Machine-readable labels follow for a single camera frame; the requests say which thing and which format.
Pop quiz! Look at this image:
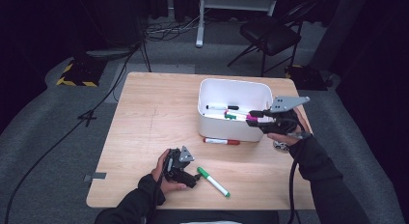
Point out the black yellow striped base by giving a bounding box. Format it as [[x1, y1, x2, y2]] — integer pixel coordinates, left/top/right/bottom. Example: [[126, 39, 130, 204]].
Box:
[[56, 58, 107, 88]]

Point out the grey tape strip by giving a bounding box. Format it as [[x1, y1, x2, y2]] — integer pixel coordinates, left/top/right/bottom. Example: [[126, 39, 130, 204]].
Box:
[[83, 172, 107, 182]]

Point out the light green capped white marker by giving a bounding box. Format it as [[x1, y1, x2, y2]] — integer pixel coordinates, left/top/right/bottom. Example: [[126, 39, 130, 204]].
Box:
[[197, 166, 232, 198]]

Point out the bundle of floor cables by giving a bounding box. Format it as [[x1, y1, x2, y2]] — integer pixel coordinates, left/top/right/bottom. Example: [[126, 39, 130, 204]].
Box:
[[143, 8, 213, 43]]

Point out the white plastic storage box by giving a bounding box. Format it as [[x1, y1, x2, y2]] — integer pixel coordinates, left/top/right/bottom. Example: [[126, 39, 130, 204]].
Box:
[[197, 77, 274, 143]]

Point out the black floor box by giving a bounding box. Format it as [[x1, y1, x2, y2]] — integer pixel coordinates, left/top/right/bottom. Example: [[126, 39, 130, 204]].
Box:
[[284, 64, 332, 92]]

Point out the magenta capped white marker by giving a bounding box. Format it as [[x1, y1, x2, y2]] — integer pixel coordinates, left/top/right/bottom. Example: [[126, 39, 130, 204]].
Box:
[[223, 109, 259, 122]]

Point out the person's left hand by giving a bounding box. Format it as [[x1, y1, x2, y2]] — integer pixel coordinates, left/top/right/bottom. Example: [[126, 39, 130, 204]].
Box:
[[150, 149, 188, 195]]

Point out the dark red capped white marker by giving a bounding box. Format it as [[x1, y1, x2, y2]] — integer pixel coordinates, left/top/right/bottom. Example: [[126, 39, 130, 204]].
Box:
[[203, 137, 241, 146]]

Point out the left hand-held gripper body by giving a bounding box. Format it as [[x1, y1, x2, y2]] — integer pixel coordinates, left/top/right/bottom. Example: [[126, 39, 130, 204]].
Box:
[[162, 145, 196, 182]]

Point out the thin black stand leg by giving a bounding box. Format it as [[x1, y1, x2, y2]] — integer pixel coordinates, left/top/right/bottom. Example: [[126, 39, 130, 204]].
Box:
[[139, 40, 152, 73]]

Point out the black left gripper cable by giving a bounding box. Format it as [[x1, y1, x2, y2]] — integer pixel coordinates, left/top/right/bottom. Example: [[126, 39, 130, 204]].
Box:
[[146, 165, 168, 224]]

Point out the black capped white marker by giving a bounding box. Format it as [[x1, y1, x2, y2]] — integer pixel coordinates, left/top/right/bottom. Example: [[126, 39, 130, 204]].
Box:
[[205, 104, 240, 111]]

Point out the white metal stand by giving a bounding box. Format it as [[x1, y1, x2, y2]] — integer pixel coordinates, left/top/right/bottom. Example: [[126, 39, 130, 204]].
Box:
[[195, 0, 280, 48]]

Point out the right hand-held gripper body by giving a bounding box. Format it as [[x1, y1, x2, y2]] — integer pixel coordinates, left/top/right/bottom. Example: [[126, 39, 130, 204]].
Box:
[[261, 96, 312, 135]]

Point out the grey round stand base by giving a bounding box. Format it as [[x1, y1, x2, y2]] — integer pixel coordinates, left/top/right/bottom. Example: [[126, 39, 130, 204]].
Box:
[[85, 47, 134, 60]]

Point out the person's right hand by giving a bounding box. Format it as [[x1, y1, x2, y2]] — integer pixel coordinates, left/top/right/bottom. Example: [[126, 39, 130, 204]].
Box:
[[266, 108, 314, 147]]

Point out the black folding chair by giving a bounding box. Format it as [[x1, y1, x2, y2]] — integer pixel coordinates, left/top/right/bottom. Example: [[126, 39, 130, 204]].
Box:
[[227, 0, 319, 77]]

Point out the long black floor cable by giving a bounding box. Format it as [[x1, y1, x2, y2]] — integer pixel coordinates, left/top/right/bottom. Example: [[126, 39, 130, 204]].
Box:
[[3, 43, 143, 224]]

